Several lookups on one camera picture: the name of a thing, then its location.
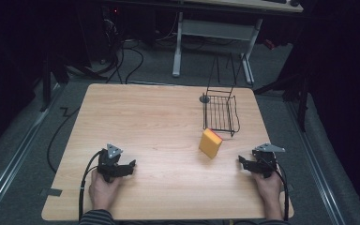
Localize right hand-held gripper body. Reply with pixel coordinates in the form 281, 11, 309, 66
250, 142, 286, 179

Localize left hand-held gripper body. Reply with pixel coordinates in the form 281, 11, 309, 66
97, 142, 128, 184

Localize person's right hand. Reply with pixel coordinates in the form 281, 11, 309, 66
250, 170, 284, 210

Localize person's left hand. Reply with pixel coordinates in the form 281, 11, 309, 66
88, 170, 124, 211

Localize yellow sponge with red side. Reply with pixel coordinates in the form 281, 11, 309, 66
198, 127, 224, 160

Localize grey tape strip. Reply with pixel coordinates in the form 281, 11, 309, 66
47, 187, 64, 198

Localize black metal stand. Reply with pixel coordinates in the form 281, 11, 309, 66
252, 60, 313, 133
38, 51, 71, 113

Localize white-framed desk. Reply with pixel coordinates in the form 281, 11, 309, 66
171, 0, 305, 86

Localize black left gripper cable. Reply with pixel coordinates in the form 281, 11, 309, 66
78, 150, 103, 221

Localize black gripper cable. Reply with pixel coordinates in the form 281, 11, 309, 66
78, 150, 103, 221
258, 155, 291, 222

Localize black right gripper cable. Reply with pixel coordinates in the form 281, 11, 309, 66
258, 155, 291, 222

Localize black wire rack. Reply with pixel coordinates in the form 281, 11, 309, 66
202, 52, 242, 138

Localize metal floor rail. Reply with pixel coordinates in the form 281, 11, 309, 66
0, 83, 64, 219
284, 100, 347, 225

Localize black floor cable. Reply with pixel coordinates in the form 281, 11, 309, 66
46, 105, 82, 174

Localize bundle of black cables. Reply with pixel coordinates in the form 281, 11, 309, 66
88, 6, 145, 85

